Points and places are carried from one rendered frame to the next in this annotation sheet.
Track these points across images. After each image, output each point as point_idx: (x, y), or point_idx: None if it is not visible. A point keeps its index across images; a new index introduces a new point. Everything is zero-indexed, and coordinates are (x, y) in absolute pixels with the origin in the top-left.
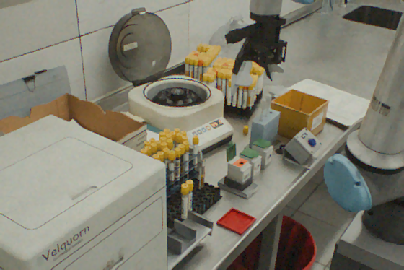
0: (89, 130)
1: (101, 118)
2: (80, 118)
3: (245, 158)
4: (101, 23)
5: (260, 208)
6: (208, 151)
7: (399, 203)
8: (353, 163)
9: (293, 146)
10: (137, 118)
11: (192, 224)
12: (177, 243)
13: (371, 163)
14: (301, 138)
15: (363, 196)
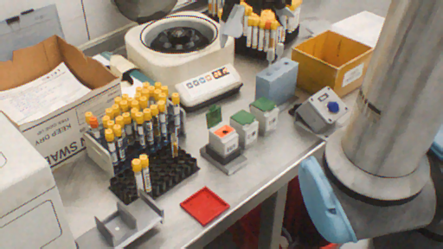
0: (77, 75)
1: (84, 64)
2: (69, 62)
3: (236, 124)
4: None
5: (240, 190)
6: (206, 106)
7: (420, 231)
8: (330, 179)
9: (307, 110)
10: (125, 65)
11: (143, 208)
12: (109, 235)
13: (352, 186)
14: (317, 102)
15: (338, 229)
